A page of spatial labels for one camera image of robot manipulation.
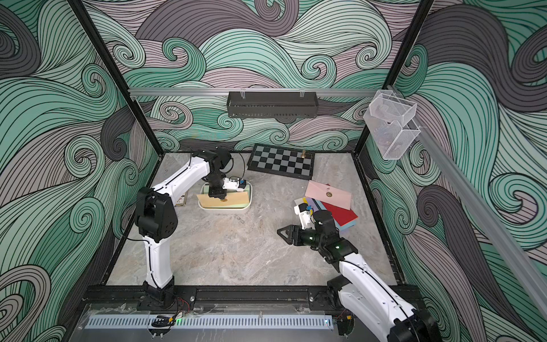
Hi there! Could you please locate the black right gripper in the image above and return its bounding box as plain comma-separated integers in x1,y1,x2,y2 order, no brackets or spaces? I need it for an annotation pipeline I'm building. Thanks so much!
281,223,327,248

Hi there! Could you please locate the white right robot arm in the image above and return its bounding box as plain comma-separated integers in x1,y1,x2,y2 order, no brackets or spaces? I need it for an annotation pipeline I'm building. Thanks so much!
277,203,442,341

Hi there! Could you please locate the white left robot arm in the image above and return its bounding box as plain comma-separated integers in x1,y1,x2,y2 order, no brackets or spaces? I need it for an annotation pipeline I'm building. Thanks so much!
135,148,232,309

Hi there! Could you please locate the white plastic storage box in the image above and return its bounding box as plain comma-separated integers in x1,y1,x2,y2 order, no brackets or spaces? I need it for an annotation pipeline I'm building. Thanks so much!
197,183,253,214

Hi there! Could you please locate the pink sealed envelope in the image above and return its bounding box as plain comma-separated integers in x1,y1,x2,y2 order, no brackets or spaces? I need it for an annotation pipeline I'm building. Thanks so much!
305,180,352,209

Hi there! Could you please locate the red envelope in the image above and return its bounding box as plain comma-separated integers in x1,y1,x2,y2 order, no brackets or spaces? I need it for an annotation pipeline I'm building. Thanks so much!
320,200,359,227

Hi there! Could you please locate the black folding chess board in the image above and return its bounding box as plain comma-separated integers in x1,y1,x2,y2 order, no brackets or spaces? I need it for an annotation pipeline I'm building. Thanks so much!
247,144,315,180

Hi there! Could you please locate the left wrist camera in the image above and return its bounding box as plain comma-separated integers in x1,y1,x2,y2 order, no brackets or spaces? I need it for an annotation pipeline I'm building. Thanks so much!
222,176,247,192

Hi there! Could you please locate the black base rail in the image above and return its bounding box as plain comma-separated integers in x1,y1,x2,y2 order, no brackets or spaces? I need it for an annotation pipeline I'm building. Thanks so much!
85,284,428,313

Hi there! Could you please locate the black wall shelf tray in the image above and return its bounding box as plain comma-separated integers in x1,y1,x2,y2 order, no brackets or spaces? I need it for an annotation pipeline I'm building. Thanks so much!
226,92,319,121

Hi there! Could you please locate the black corner frame post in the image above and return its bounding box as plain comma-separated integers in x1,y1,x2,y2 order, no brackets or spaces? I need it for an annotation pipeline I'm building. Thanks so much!
67,0,165,158

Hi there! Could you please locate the aluminium back rail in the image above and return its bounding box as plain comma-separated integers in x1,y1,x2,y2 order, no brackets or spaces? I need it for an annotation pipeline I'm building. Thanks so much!
128,87,377,98

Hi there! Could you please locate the aluminium rail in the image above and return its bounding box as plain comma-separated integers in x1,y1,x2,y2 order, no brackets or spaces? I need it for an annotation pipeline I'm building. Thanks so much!
128,87,377,98
373,95,546,335

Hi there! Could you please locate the clear acrylic wall bin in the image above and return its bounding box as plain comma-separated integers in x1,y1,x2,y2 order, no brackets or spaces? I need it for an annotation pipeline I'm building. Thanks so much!
364,90,421,160

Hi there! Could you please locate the white slotted cable duct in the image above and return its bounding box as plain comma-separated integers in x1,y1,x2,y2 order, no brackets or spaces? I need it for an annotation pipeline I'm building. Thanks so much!
83,314,334,331

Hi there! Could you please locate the aluminium right rail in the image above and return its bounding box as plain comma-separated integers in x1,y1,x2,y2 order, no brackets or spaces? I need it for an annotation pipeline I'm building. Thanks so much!
373,95,546,335

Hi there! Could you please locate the black right corner post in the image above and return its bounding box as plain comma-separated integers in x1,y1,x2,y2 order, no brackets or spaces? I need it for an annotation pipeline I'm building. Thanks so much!
353,0,436,155

